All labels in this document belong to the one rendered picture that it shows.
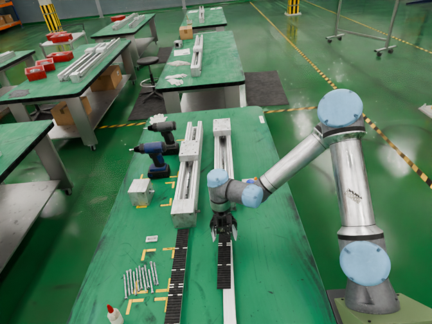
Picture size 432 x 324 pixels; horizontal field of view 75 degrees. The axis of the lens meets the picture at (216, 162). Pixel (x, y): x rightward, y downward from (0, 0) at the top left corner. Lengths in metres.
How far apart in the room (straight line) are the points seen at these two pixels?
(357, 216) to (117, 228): 1.03
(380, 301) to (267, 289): 0.36
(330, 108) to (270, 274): 0.65
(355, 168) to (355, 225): 0.15
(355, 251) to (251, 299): 0.44
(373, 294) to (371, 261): 0.18
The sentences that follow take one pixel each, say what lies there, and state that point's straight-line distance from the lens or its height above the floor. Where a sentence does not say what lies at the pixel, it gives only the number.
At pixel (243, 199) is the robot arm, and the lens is 0.93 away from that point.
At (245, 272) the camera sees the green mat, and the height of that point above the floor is 0.78.
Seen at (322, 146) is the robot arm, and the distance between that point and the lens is 1.02.
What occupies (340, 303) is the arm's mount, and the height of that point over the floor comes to 0.83.
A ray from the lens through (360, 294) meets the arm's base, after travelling 1.02.
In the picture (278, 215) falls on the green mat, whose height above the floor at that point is 0.78.
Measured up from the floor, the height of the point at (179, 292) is 0.81.
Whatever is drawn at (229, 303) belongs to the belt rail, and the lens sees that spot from 1.08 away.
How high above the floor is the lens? 1.76
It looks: 35 degrees down
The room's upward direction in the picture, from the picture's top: 7 degrees counter-clockwise
